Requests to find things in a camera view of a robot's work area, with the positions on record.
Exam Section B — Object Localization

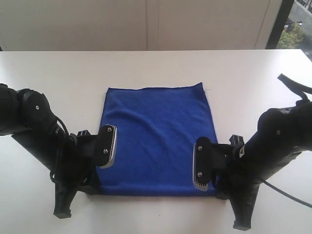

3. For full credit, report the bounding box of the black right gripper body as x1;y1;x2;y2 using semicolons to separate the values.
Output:
214;134;261;202

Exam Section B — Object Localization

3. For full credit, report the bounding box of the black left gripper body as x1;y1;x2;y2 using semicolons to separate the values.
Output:
50;130;100;195

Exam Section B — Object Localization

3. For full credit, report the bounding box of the blue terry towel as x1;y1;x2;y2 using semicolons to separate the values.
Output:
97;83;217;196

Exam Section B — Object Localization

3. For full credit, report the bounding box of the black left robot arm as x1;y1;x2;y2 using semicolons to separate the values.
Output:
0;84;100;219

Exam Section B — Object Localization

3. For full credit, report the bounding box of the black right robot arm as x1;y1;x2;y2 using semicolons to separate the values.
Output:
217;101;312;231

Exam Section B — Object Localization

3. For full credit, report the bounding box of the green tree outside window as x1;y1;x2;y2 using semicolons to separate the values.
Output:
276;22;304;49

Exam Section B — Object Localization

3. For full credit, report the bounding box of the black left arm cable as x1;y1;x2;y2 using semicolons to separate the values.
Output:
50;117;74;183

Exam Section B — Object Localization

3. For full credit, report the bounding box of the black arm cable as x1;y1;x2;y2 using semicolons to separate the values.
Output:
260;179;312;209
50;117;74;183

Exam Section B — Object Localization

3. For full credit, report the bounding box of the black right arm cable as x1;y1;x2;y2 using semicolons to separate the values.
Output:
260;179;312;209

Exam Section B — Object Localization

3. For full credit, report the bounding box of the black window frame post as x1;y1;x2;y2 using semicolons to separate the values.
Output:
265;0;294;49

